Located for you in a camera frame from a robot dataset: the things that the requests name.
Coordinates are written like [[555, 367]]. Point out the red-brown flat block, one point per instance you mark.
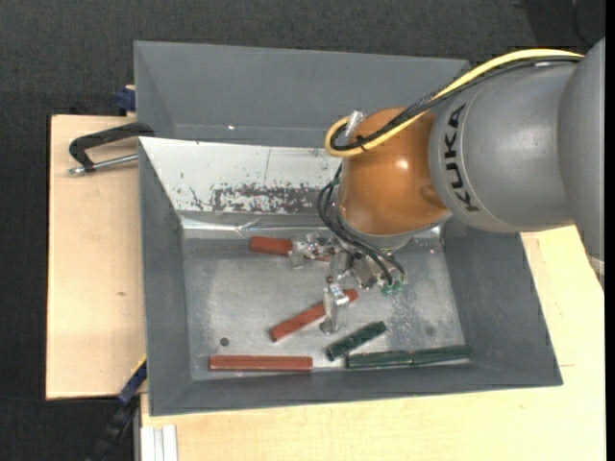
[[270, 246], [259, 363], [298, 324]]

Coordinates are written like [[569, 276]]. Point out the dark green flat block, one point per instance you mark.
[[356, 340], [379, 359]]

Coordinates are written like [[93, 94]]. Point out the pale cardboard board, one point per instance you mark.
[[91, 267]]

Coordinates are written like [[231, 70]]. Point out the grey metal bin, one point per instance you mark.
[[269, 300]]

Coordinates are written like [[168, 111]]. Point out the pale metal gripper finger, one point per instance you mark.
[[341, 312], [328, 312]]

